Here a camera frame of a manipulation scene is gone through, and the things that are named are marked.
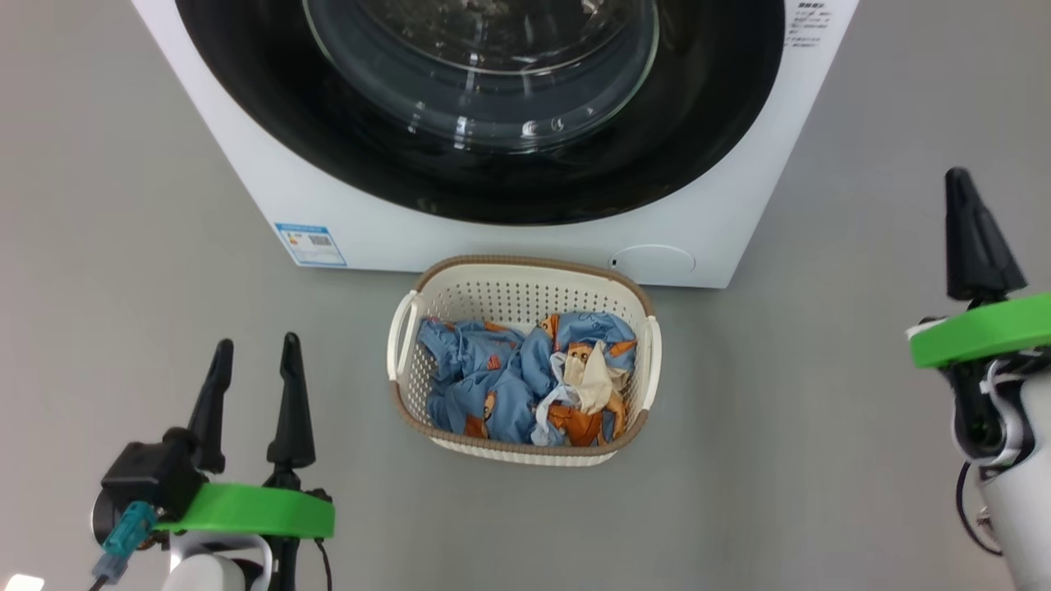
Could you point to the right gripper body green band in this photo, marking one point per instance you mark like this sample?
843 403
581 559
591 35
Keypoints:
985 332

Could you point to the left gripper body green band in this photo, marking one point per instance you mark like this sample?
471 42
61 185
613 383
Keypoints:
246 510

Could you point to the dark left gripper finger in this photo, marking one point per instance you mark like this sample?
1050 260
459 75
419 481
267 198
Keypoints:
291 410
212 410

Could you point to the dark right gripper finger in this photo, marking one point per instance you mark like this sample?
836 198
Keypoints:
977 246

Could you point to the black rimmed glass washer door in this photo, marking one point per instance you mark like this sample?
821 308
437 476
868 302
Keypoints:
246 66

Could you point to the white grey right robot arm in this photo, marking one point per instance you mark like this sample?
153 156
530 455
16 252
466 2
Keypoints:
1026 525

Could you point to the white front-load washing machine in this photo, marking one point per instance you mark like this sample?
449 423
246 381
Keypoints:
369 238

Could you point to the cream perforated laundry basket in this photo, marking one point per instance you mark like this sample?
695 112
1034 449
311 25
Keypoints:
509 287

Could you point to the blue energy label sticker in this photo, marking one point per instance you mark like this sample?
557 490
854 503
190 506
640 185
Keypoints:
312 244

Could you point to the printed text label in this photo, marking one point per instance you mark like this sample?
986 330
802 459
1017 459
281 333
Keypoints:
809 25

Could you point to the round white filter cover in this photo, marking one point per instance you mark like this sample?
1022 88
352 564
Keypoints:
657 263

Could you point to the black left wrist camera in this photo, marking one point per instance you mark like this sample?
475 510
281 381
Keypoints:
152 472

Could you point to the teal left camera connector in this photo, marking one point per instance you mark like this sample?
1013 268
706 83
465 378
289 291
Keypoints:
127 533

